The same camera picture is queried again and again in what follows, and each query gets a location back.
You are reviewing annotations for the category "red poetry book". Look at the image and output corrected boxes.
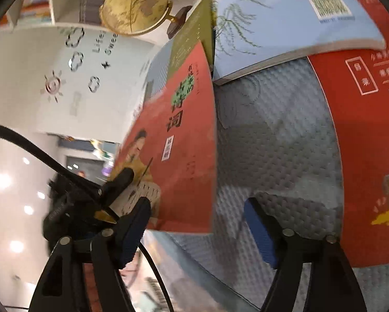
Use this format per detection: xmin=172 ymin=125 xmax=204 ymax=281
xmin=111 ymin=42 xmax=217 ymax=234

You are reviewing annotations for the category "light blue Tang poetry book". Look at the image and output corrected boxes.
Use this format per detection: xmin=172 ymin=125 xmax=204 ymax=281
xmin=213 ymin=0 xmax=386 ymax=85

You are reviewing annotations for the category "light blue quilted mat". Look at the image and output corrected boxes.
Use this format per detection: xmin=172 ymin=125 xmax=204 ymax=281
xmin=142 ymin=57 xmax=389 ymax=312

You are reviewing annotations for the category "red contents book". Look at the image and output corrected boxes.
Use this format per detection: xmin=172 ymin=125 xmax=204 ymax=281
xmin=309 ymin=0 xmax=389 ymax=267

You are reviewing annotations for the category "yellow antique globe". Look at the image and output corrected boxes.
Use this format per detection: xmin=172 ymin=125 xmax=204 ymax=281
xmin=99 ymin=0 xmax=192 ymax=39

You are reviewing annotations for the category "dark book set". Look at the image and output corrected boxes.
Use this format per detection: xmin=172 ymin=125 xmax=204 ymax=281
xmin=79 ymin=0 xmax=105 ymax=25

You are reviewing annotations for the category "white bookshelf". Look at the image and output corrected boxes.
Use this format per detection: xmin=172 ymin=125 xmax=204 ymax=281
xmin=5 ymin=0 xmax=215 ymax=44

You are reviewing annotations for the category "black cable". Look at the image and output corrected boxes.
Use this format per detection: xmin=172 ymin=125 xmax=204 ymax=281
xmin=0 ymin=120 xmax=176 ymax=312

